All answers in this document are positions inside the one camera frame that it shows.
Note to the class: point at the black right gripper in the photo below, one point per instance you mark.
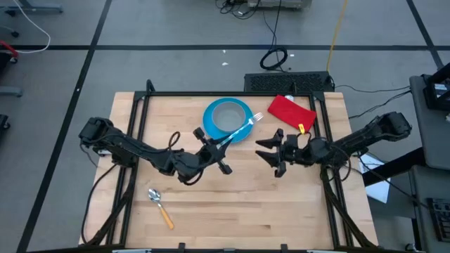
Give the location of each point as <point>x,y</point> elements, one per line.
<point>292,150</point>

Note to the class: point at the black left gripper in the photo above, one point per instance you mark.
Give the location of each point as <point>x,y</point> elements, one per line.
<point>205,158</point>

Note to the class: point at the blue round plate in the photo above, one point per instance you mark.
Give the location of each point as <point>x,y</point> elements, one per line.
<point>214,131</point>

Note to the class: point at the grey bowl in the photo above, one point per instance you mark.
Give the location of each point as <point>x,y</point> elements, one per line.
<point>228,117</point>

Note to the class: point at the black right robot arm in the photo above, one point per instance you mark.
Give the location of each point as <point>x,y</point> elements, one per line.
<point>369,135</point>

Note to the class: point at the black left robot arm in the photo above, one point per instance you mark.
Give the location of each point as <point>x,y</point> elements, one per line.
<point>123,144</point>

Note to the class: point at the yellow tag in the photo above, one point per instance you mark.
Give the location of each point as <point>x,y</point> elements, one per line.
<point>301,129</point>

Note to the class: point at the red cloth pouch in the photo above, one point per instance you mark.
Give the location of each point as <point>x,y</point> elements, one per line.
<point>290,112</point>

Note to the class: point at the small white object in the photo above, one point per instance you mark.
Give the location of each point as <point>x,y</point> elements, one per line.
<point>289,98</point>

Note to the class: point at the black vented box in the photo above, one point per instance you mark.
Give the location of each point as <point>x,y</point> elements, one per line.
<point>288,82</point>

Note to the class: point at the white paper sheet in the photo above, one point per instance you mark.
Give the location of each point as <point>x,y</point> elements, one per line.
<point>379,191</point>

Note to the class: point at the black metal beam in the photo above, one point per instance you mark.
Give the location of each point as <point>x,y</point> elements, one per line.
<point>393,168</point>

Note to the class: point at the grey equipment case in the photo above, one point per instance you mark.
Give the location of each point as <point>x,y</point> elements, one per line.
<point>277,3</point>

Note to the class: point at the grey side desk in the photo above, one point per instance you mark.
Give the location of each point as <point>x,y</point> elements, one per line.
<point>430,140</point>

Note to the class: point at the black device on desk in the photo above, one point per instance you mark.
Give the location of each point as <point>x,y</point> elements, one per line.
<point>439,89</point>

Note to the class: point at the black keyboard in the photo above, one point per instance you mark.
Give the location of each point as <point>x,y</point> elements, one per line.
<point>441,219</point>

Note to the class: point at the grey furniture foot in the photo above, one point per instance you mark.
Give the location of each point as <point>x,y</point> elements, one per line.
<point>10,92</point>

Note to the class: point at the grey furniture base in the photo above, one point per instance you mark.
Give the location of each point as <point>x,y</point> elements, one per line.
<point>35,7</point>

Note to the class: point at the black caster wheel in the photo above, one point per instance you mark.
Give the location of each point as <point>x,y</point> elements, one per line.
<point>14,34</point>

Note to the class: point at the black metal table frame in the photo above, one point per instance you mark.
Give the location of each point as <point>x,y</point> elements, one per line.
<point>225,93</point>

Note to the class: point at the black frame clamp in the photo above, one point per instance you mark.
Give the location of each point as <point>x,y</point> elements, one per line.
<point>181,246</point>
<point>284,247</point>

